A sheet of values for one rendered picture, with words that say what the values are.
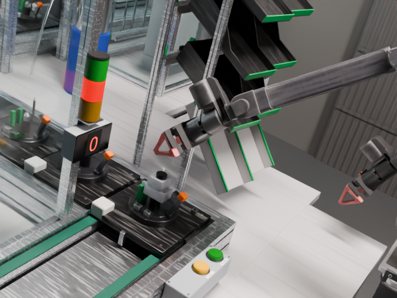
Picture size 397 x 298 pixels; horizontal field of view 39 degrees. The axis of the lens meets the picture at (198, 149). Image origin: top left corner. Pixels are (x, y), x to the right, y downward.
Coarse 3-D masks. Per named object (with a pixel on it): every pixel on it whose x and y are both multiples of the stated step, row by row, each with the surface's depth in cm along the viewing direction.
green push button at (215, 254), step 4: (212, 248) 145; (216, 248) 146; (208, 252) 144; (212, 252) 144; (216, 252) 144; (220, 252) 145; (208, 256) 144; (212, 256) 143; (216, 256) 143; (220, 256) 143; (216, 260) 143
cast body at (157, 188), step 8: (152, 176) 147; (160, 176) 147; (168, 176) 149; (144, 184) 151; (152, 184) 148; (160, 184) 146; (168, 184) 149; (144, 192) 150; (152, 192) 148; (160, 192) 147; (168, 192) 149; (160, 200) 148
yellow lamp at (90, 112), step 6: (84, 102) 125; (90, 102) 125; (96, 102) 126; (84, 108) 126; (90, 108) 126; (96, 108) 126; (78, 114) 128; (84, 114) 127; (90, 114) 126; (96, 114) 127; (84, 120) 127; (90, 120) 127; (96, 120) 128
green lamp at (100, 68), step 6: (90, 60) 121; (96, 60) 121; (108, 60) 122; (90, 66) 121; (96, 66) 121; (102, 66) 122; (84, 72) 123; (90, 72) 122; (96, 72) 122; (102, 72) 122; (90, 78) 122; (96, 78) 122; (102, 78) 123
